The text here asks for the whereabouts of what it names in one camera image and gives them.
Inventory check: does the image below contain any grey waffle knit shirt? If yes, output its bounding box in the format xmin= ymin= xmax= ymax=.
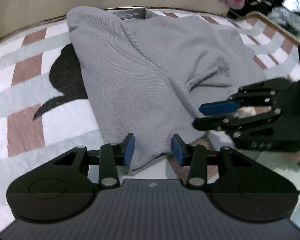
xmin=66 ymin=7 xmax=266 ymax=175

